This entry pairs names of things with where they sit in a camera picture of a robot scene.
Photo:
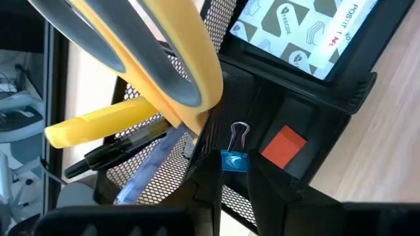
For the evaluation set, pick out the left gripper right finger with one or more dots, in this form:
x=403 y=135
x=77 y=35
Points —
x=311 y=219

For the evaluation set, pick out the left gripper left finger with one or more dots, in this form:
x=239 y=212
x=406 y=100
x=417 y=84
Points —
x=131 y=221

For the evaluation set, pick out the purple-blue marbled pen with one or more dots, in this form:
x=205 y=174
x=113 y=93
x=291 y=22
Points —
x=147 y=167

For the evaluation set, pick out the black pen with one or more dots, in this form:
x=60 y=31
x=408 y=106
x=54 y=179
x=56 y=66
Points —
x=108 y=154

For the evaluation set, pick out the orange eraser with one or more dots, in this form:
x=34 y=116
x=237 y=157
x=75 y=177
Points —
x=283 y=147

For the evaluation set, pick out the yellow pen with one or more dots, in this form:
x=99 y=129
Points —
x=98 y=123

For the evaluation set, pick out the blue sticky note pad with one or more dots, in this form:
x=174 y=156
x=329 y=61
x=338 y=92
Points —
x=295 y=36

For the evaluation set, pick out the black mesh desk organizer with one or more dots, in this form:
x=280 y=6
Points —
x=249 y=91

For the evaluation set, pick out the grey office chair blue seat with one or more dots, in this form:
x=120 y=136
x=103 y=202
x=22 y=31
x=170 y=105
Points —
x=19 y=124

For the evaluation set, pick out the white globe table lamp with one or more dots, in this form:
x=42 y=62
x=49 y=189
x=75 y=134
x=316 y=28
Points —
x=77 y=195

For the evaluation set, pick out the black aluminium table frame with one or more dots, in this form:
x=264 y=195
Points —
x=60 y=114

